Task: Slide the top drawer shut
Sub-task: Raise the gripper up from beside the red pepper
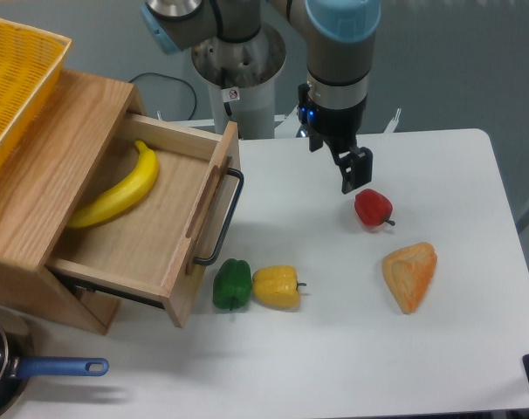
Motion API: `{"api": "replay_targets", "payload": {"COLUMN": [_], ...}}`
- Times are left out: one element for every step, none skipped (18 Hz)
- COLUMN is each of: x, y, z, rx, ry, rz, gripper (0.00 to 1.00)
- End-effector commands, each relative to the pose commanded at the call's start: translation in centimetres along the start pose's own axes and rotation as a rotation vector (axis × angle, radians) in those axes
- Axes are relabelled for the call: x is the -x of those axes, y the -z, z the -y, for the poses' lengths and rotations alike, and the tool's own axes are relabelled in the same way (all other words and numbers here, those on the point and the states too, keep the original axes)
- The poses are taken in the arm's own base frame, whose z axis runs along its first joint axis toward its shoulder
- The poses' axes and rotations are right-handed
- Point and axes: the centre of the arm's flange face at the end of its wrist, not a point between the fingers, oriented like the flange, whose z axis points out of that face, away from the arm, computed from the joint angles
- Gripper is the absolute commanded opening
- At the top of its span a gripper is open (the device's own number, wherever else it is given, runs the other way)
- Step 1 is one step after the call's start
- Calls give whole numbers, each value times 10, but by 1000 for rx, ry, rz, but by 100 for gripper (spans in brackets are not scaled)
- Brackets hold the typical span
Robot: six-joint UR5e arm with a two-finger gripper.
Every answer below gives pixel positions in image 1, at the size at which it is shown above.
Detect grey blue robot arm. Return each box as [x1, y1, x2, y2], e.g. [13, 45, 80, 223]
[141, 1, 381, 193]

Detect orange toy bread slice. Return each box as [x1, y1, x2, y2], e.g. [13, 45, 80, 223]
[381, 242, 437, 314]

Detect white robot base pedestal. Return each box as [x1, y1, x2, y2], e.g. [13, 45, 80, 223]
[191, 24, 285, 140]

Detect yellow toy banana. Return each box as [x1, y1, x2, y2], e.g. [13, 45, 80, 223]
[66, 140, 160, 229]

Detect blue handled frying pan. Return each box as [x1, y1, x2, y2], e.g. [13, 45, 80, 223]
[0, 323, 109, 415]

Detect green toy bell pepper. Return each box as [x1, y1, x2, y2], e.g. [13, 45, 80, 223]
[212, 258, 252, 311]

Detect yellow plastic basket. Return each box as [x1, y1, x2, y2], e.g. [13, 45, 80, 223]
[0, 18, 72, 169]

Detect black cable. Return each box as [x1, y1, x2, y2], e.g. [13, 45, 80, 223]
[127, 72, 198, 121]

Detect red toy bell pepper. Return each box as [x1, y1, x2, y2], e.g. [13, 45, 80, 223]
[354, 189, 395, 230]

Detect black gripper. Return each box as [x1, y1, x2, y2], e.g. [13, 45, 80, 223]
[298, 83, 373, 194]

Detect yellow toy bell pepper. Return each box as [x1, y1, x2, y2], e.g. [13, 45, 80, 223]
[252, 265, 306, 309]

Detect wooden drawer cabinet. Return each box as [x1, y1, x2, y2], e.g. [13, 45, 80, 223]
[0, 69, 144, 334]

